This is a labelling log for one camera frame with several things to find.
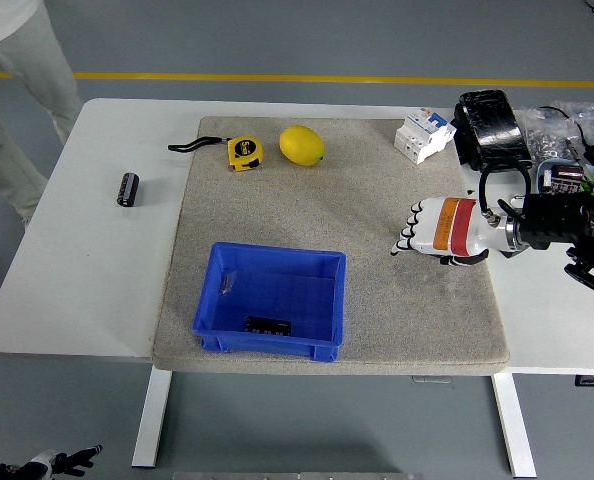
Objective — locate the yellow tape measure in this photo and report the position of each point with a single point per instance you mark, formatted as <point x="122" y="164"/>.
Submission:
<point x="244" y="154"/>

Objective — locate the yellow lemon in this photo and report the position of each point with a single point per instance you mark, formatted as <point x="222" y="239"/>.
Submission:
<point x="301" y="145"/>

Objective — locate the black wrapped device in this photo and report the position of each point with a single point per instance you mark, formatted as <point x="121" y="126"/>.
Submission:
<point x="492" y="130"/>

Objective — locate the grey table bracket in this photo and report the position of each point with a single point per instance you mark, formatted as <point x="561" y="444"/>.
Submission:
<point x="431" y="379"/>

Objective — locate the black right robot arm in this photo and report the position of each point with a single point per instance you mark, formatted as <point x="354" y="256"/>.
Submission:
<point x="552" y="220"/>

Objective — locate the light blue bowl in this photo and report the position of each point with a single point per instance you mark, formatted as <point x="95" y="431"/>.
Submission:
<point x="543" y="170"/>

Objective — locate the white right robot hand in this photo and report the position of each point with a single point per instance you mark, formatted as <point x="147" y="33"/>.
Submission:
<point x="447" y="225"/>

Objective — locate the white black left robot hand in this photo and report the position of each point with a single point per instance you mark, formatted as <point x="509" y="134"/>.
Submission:
<point x="67" y="461"/>

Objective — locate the blue plastic box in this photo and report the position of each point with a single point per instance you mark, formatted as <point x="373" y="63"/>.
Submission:
<point x="272" y="295"/>

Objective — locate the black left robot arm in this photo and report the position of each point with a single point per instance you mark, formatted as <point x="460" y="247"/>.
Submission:
<point x="2" y="473"/>

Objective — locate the white table leg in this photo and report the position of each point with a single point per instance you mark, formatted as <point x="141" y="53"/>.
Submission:
<point x="151" y="420"/>
<point x="514" y="425"/>

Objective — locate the dark cylindrical battery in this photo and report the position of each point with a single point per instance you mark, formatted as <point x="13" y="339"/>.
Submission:
<point x="269" y="326"/>
<point x="567" y="172"/>
<point x="563" y="186"/>
<point x="127" y="190"/>

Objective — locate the clear bag of metal nuts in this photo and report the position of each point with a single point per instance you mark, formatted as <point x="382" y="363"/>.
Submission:
<point x="547" y="137"/>

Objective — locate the grey-brown mat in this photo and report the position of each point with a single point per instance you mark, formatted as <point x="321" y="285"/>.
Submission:
<point x="327" y="210"/>

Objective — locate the green plastic piece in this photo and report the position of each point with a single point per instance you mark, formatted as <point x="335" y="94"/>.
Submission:
<point x="589" y="185"/>

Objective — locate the person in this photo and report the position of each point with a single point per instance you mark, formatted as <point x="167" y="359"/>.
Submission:
<point x="22" y="100"/>

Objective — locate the grey metal tool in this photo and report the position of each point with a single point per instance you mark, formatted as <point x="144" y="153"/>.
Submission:
<point x="574" y="152"/>

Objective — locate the white blue circuit breaker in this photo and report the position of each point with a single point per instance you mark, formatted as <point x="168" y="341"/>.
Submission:
<point x="422" y="137"/>

